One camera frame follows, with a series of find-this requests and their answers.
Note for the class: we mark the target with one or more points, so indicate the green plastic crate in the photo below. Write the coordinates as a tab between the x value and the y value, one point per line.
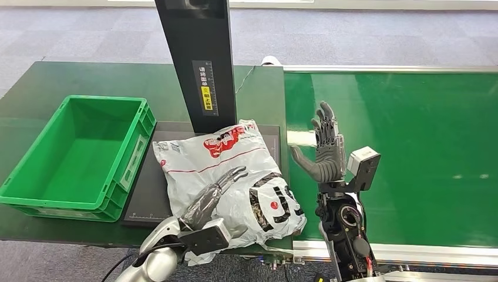
74	155

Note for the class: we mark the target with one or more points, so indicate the grey plastic mailer red print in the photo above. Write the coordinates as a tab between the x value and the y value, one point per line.
218	163

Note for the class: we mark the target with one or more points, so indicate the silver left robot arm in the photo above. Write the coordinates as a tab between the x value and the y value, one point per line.
159	257

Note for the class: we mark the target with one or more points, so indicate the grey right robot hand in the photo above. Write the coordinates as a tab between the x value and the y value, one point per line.
328	163

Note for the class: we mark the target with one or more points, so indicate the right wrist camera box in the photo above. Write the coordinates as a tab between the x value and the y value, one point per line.
363	165

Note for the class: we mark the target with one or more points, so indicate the black yellow column label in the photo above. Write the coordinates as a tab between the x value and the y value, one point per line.
206	87

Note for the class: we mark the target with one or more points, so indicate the metal bracket under table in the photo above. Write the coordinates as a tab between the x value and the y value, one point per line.
278	262

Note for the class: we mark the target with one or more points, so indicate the black scanner base plate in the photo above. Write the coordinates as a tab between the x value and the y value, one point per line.
144	194

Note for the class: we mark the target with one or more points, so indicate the green conveyor belt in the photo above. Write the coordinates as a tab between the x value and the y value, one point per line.
428	155

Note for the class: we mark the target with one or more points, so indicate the white roller end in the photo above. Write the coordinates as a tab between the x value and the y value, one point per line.
271	60

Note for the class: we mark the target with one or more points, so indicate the dark green table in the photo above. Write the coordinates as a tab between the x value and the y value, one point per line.
58	81

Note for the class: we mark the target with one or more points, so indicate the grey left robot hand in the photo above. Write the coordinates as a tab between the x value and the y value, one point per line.
206	202

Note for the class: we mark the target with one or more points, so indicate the black scanner column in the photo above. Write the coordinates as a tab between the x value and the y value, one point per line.
198	39

